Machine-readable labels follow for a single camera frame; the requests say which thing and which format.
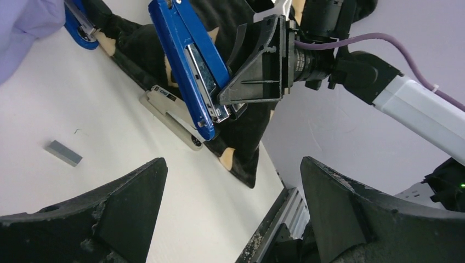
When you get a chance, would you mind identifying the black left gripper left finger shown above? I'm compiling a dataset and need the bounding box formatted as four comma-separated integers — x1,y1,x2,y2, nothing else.
1,158,168,262

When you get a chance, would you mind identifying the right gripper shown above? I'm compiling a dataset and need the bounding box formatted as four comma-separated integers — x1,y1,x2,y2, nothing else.
217,1,358,105

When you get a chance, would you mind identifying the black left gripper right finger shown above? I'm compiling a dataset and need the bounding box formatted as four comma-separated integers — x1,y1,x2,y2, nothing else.
300,157,464,262

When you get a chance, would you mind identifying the blue stapler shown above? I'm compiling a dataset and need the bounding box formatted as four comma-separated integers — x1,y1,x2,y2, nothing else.
64,0,112,50
148,1,247,141

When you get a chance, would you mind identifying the beige and black stapler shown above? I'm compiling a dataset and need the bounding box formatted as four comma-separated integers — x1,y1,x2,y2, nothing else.
139,85,205,151

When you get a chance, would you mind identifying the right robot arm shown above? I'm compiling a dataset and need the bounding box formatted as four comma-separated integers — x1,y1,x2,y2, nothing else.
217,1,464,164

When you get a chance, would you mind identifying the black floral blanket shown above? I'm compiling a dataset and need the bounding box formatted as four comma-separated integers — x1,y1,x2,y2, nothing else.
86,1,276,188

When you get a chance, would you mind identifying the lavender crumpled cloth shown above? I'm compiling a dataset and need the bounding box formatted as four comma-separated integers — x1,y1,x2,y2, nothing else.
1,0,65,84

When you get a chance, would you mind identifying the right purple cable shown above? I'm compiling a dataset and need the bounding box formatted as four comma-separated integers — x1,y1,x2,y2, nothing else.
294,32,465,113

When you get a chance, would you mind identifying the aluminium rail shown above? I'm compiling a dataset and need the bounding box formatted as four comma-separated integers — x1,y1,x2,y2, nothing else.
249,188,310,262

